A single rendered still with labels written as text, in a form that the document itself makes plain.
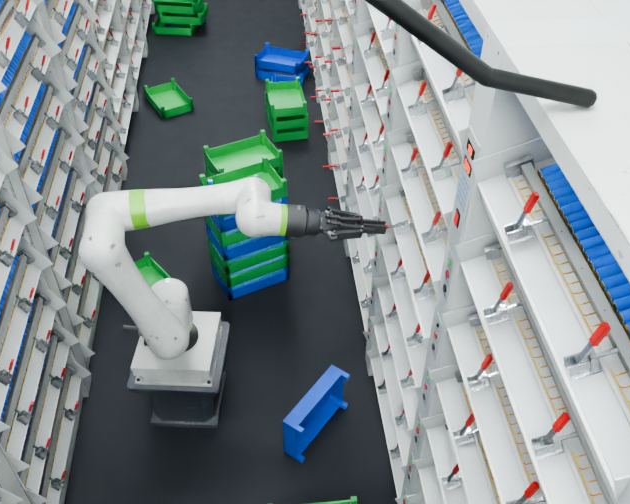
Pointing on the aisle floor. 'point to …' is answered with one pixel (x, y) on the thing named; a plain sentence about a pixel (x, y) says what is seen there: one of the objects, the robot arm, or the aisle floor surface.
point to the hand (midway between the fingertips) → (373, 226)
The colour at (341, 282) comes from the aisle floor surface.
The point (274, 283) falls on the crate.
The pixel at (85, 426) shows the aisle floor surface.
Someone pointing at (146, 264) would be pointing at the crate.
